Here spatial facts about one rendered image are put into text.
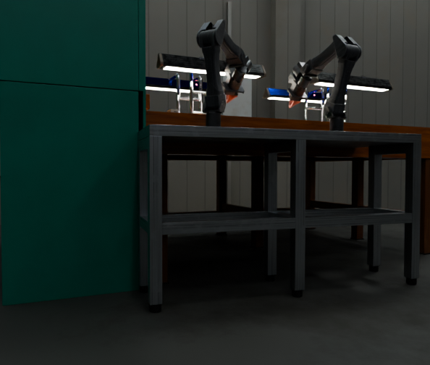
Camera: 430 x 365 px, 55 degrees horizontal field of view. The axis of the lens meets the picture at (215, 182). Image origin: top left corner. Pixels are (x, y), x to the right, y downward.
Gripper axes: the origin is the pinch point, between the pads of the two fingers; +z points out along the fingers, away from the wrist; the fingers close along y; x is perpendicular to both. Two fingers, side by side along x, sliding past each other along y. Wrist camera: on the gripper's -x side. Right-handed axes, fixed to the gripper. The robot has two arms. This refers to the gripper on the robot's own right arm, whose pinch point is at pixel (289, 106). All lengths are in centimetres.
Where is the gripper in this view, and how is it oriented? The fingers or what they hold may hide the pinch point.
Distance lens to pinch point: 231.8
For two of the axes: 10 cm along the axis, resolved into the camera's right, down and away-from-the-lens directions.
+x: 2.6, 7.8, -5.7
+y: -9.2, 0.1, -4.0
